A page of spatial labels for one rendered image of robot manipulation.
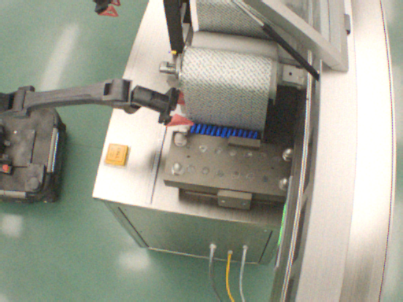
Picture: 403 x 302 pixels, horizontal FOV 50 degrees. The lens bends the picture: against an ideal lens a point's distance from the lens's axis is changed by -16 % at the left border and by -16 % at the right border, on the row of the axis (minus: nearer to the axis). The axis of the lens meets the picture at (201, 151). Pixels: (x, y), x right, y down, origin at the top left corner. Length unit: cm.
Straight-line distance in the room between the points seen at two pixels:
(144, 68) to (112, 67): 114
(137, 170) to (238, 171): 35
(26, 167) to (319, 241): 197
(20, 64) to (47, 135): 83
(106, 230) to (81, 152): 47
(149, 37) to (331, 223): 129
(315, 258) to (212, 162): 78
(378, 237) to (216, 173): 64
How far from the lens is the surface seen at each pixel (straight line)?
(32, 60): 324
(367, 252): 106
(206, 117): 153
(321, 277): 81
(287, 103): 153
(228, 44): 147
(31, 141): 261
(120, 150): 168
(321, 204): 83
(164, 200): 162
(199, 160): 152
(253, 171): 151
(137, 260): 252
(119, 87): 144
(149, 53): 188
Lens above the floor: 244
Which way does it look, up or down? 67 degrees down
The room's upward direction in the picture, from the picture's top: 7 degrees counter-clockwise
